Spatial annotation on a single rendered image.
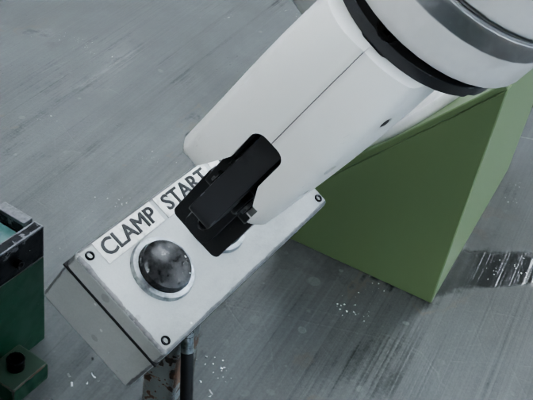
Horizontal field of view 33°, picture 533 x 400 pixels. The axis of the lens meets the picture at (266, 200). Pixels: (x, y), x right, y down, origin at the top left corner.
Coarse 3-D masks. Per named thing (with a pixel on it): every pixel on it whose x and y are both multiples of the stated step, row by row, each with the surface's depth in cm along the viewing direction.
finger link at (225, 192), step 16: (256, 144) 34; (240, 160) 34; (256, 160) 34; (272, 160) 34; (224, 176) 35; (240, 176) 35; (256, 176) 34; (208, 192) 35; (224, 192) 35; (240, 192) 35; (192, 208) 36; (208, 208) 36; (224, 208) 35; (208, 224) 36
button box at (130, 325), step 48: (96, 240) 46; (144, 240) 48; (192, 240) 50; (240, 240) 51; (48, 288) 48; (96, 288) 46; (144, 288) 46; (192, 288) 48; (96, 336) 48; (144, 336) 45
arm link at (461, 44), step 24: (384, 0) 28; (408, 0) 28; (432, 0) 27; (456, 0) 27; (384, 24) 29; (408, 24) 28; (432, 24) 28; (456, 24) 28; (480, 24) 27; (408, 48) 29; (432, 48) 28; (456, 48) 28; (480, 48) 28; (504, 48) 28; (528, 48) 28; (456, 72) 29; (480, 72) 29; (504, 72) 29
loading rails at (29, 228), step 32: (0, 224) 70; (32, 224) 69; (0, 256) 66; (32, 256) 70; (0, 288) 68; (32, 288) 72; (0, 320) 70; (32, 320) 74; (0, 352) 72; (32, 352) 73; (0, 384) 71; (32, 384) 72
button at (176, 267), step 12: (156, 240) 48; (168, 240) 48; (144, 252) 47; (156, 252) 47; (168, 252) 47; (180, 252) 48; (144, 264) 46; (156, 264) 47; (168, 264) 47; (180, 264) 47; (144, 276) 46; (156, 276) 46; (168, 276) 47; (180, 276) 47; (156, 288) 46; (168, 288) 46; (180, 288) 47
